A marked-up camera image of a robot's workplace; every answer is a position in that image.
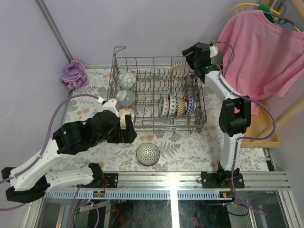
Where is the red diamond patterned bowl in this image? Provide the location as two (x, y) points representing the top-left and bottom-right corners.
(183, 94), (190, 104)

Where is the purple crumpled cloth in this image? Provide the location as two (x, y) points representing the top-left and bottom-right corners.
(60, 60), (89, 91)

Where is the wooden tray frame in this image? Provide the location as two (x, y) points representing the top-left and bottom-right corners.
(215, 63), (283, 149)

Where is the corner aluminium post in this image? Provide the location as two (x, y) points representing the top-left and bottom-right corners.
(34, 0), (73, 62)

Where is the grey dotted bowl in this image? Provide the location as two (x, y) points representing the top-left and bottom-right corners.
(116, 90), (135, 108)

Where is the white wrist camera, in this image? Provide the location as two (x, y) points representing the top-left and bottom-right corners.
(97, 97), (119, 117)
(209, 44), (219, 58)

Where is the floral table mat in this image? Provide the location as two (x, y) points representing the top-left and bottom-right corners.
(51, 67), (270, 172)

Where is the white bowl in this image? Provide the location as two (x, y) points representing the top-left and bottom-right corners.
(162, 97), (170, 116)
(168, 94), (178, 117)

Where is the blue zigzag bowl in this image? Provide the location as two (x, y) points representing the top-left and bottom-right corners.
(186, 95), (196, 116)

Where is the yellow clothes hanger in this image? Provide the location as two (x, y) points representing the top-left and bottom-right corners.
(229, 0), (303, 32)

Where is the brown lattice patterned bowl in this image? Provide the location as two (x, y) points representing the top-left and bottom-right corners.
(176, 97), (187, 117)

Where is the slotted cable duct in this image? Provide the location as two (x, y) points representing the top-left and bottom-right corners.
(45, 190), (235, 200)

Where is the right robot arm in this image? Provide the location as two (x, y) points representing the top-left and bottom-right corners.
(181, 42), (251, 188)

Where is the white wrist camera, left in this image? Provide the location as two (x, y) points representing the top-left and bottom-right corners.
(97, 97), (119, 117)

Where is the black patterned bowl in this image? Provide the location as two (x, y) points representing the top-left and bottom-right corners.
(136, 143), (161, 166)

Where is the aluminium frame rail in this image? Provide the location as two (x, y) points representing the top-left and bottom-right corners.
(35, 171), (292, 190)

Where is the grey wire dish rack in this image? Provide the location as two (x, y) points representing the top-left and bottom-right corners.
(107, 46), (207, 133)

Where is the pink t-shirt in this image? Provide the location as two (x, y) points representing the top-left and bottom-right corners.
(216, 10), (304, 100)

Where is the cream bowl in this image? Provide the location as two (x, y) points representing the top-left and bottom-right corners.
(172, 61), (191, 78)

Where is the teal clothes hanger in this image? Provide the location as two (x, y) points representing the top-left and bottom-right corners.
(257, 4), (301, 31)

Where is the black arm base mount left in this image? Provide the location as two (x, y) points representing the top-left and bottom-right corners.
(102, 173), (119, 189)

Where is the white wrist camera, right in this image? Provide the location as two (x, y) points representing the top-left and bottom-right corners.
(209, 44), (219, 58)

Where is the green diamond patterned bowl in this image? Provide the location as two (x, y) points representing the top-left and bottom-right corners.
(158, 96), (164, 117)

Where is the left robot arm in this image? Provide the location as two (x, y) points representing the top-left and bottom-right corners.
(1, 110), (137, 204)

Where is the yellow floral bowl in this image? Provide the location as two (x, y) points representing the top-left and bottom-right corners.
(118, 108), (135, 126)

